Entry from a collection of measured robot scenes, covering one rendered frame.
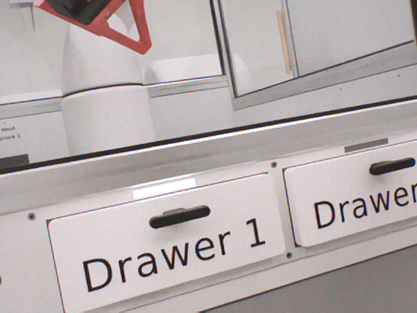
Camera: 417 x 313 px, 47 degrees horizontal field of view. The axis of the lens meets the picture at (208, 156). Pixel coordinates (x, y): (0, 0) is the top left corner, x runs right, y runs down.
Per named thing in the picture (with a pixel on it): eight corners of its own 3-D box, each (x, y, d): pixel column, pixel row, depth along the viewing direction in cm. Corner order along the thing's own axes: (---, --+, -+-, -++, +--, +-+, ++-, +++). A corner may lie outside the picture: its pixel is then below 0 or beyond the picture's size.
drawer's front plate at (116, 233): (286, 253, 64) (273, 173, 63) (65, 317, 54) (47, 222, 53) (280, 250, 66) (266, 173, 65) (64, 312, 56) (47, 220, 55)
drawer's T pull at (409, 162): (417, 166, 67) (415, 156, 67) (374, 176, 65) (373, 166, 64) (399, 165, 70) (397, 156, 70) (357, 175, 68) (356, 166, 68)
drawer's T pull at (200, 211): (212, 215, 56) (210, 204, 56) (151, 230, 54) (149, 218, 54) (202, 212, 60) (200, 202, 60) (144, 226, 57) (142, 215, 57)
